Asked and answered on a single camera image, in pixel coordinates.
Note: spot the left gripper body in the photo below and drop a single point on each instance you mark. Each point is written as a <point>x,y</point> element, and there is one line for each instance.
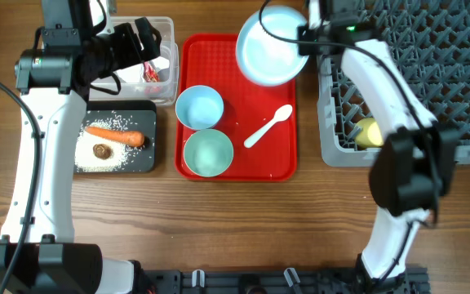
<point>122,50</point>

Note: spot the red snack wrapper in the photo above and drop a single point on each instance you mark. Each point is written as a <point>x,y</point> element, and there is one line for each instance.
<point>150,72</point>

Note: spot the light blue plate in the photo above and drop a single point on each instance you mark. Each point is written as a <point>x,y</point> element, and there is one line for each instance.
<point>261,56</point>

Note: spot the orange carrot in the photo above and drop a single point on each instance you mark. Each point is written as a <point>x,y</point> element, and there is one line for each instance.
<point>130,138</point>

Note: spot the light blue bowl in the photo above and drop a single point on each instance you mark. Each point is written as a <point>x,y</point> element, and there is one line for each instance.
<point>199,107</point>

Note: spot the brown food scrap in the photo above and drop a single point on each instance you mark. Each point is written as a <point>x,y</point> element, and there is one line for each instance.
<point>102,151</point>

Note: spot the yellow plastic cup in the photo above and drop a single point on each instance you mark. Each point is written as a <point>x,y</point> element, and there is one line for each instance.
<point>369,135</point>

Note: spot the white rice pile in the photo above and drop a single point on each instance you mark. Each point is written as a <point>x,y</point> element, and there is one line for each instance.
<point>96,161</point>

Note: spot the mint green bowl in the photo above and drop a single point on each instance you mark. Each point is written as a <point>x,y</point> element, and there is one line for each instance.
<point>208,153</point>

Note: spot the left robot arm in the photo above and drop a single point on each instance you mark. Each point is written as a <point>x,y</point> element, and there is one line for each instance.
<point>54,78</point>

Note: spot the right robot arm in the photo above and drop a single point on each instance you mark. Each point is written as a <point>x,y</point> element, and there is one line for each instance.
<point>415,165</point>

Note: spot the grey dishwasher rack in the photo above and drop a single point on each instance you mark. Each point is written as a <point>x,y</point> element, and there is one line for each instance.
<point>430,42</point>

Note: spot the clear plastic bin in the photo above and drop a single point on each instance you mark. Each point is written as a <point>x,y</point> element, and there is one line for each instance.
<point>160,93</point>

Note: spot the red serving tray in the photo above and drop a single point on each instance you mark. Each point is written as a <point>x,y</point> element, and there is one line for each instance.
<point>209,59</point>

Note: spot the white plastic spoon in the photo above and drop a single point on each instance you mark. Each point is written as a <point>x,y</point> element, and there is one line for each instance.
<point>281,115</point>

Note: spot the black plastic tray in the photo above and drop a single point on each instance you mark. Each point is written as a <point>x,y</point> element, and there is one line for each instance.
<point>141,159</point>

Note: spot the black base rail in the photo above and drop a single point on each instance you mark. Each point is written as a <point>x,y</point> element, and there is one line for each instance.
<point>325,281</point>

